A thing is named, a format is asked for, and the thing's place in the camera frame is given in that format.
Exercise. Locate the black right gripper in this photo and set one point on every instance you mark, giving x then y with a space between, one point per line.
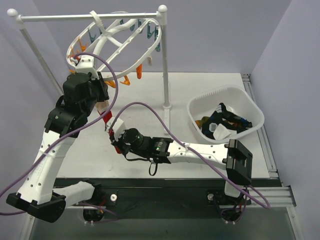
118 146

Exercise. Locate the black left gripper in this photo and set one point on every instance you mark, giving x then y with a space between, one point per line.
102 88

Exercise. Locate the red santa sock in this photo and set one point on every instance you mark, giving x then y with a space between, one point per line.
102 109

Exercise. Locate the orange clothespin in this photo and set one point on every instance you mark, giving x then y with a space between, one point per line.
139 71
126 81

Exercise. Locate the black blue patterned sock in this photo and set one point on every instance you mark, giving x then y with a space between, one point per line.
232 121

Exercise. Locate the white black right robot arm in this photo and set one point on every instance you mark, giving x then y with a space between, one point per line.
233 157

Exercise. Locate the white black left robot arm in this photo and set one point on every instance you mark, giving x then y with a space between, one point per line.
37 195

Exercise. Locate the white round sock hanger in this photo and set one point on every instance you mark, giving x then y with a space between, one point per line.
120 29

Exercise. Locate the white clothespin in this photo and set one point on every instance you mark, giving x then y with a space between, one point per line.
149 60

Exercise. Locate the white plastic basket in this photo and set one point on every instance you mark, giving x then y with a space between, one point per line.
236 101

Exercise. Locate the white drying rack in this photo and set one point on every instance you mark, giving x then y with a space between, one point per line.
22 19

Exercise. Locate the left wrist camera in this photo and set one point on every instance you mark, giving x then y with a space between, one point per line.
85 64

